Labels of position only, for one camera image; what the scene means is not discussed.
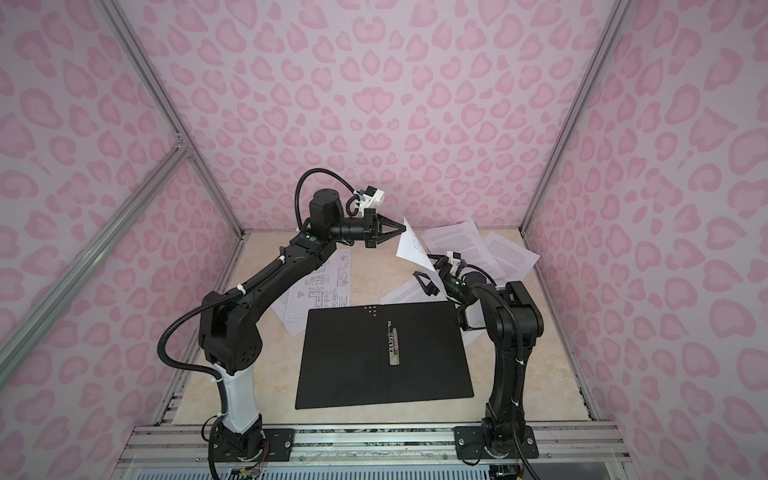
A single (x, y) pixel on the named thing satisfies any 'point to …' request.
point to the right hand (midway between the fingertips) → (419, 265)
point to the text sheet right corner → (510, 261)
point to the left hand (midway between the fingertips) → (405, 226)
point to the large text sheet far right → (467, 241)
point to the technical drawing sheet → (326, 287)
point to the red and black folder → (383, 354)
